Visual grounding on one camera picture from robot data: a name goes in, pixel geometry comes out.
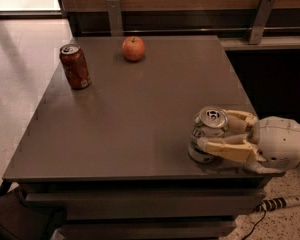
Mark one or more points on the red apple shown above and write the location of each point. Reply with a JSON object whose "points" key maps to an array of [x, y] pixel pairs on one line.
{"points": [[133, 48]]}

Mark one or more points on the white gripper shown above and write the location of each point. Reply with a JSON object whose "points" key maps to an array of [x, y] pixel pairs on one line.
{"points": [[279, 140]]}

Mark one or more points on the metal wall bracket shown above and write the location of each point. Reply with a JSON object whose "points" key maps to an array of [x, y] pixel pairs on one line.
{"points": [[115, 17], [261, 17]]}

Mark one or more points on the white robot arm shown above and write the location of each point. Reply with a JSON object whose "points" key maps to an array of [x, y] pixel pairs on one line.
{"points": [[239, 136]]}

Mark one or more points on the white power strip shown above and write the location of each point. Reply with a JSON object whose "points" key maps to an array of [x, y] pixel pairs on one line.
{"points": [[278, 203]]}

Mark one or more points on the brown orange soda can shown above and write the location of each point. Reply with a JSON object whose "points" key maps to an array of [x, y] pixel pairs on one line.
{"points": [[75, 67]]}

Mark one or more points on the green white 7up can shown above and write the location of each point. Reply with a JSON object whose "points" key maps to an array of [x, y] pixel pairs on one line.
{"points": [[211, 121]]}

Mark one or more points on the dark chair seat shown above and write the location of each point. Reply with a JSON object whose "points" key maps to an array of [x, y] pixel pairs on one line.
{"points": [[20, 220]]}

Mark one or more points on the left metal wall bracket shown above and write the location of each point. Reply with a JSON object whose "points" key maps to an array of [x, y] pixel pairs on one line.
{"points": [[115, 17]]}

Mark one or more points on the right metal wall bracket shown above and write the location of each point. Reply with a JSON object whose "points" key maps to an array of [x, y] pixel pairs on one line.
{"points": [[261, 17]]}

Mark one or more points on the grey drawer cabinet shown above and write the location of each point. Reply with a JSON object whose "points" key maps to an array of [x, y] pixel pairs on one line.
{"points": [[115, 154]]}

